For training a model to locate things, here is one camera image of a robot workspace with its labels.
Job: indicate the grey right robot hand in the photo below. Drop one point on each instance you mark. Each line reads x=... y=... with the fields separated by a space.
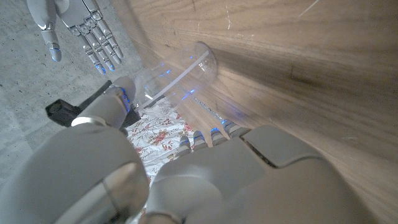
x=74 y=15

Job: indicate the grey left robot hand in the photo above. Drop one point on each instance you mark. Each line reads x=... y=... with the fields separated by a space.
x=236 y=180

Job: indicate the small clear vial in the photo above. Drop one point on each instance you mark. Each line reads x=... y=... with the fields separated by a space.
x=186 y=71

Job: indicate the floral backdrop cloth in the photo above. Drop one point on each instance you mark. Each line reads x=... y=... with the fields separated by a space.
x=155 y=140

